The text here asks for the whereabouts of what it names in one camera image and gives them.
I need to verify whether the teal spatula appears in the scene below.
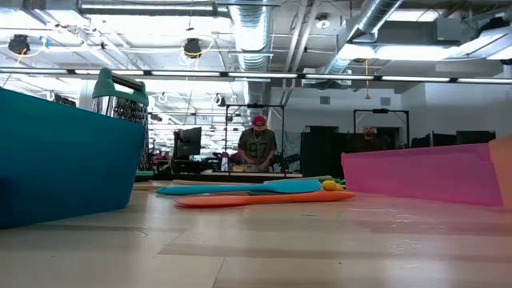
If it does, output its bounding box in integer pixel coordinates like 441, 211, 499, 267
155, 178, 322, 196

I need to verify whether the orange spatula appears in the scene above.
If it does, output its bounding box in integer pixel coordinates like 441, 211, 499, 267
174, 190, 356, 208

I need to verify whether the person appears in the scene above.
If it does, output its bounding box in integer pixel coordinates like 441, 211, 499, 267
238, 114, 278, 173
354, 123, 387, 153

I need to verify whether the wooden background table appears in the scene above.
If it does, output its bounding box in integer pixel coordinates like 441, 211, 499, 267
171, 170, 304, 180

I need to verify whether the black partition panel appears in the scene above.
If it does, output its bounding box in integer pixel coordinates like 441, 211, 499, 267
410, 130, 497, 149
299, 126, 401, 179

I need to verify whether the black computer monitor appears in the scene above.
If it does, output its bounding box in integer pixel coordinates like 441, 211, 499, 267
172, 126, 203, 161

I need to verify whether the long linear ceiling light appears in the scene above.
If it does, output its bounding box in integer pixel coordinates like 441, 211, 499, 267
0, 66, 512, 84

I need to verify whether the pink plastic bin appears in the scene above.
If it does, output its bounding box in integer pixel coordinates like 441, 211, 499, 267
342, 142, 504, 208

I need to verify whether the teal blue plastic bin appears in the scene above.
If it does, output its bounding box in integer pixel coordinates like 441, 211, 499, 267
0, 87, 147, 230

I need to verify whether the orange plastic bin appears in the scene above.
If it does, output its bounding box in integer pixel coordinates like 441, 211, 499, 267
488, 134, 512, 211

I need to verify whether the black background rig frame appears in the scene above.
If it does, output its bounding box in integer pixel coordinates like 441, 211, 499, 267
353, 108, 410, 149
223, 103, 286, 177

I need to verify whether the silver spiral air duct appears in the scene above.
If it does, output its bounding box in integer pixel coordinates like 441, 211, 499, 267
319, 0, 403, 77
230, 0, 273, 106

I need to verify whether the black ceiling cord reel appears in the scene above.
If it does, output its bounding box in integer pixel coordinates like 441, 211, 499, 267
7, 34, 31, 56
182, 37, 203, 59

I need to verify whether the yellow hanging cord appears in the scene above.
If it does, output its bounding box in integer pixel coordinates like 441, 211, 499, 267
362, 58, 372, 101

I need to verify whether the metal grater with green handle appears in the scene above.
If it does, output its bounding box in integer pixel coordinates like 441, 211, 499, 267
91, 66, 155, 182

